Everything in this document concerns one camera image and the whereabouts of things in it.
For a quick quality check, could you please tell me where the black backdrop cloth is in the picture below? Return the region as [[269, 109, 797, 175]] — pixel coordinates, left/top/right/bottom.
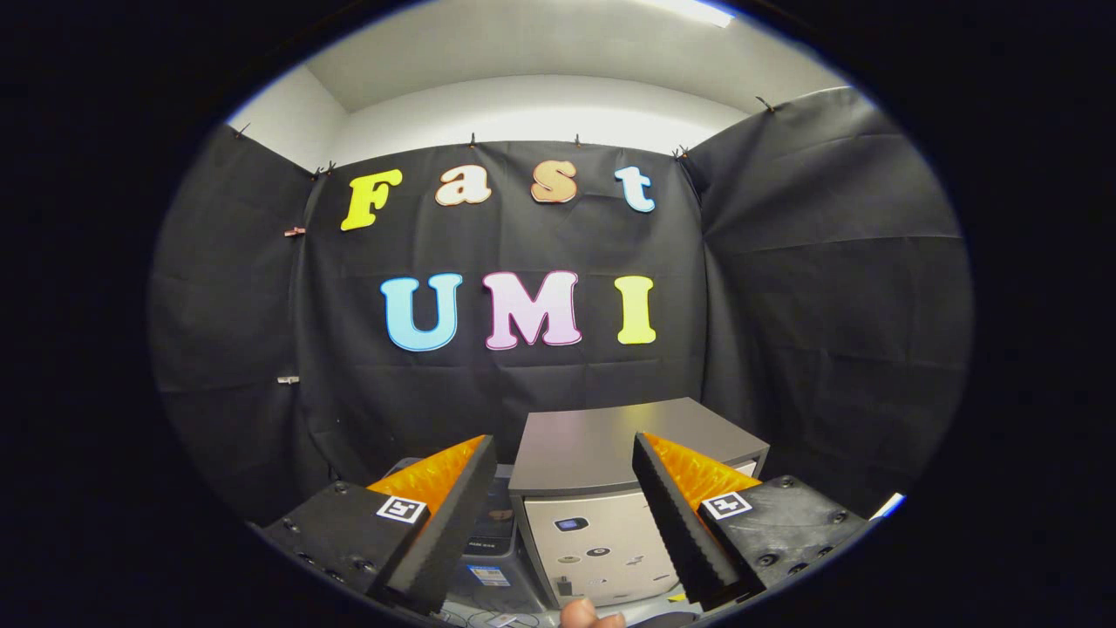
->
[[148, 85, 973, 524]]

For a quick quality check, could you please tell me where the dark grey washing machine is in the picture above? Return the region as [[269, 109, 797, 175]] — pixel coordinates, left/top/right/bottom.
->
[[384, 457, 550, 625]]

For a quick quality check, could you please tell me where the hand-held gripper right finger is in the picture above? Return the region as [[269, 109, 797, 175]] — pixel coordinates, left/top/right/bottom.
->
[[633, 431, 873, 612]]

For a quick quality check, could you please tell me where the white cable bundle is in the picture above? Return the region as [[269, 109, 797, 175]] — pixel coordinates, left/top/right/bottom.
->
[[445, 609, 533, 628]]

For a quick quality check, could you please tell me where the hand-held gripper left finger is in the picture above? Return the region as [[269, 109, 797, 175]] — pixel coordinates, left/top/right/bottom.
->
[[262, 433, 500, 617]]

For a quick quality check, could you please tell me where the beige metal cabinet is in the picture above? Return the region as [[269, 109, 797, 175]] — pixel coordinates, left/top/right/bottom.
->
[[508, 397, 771, 610]]

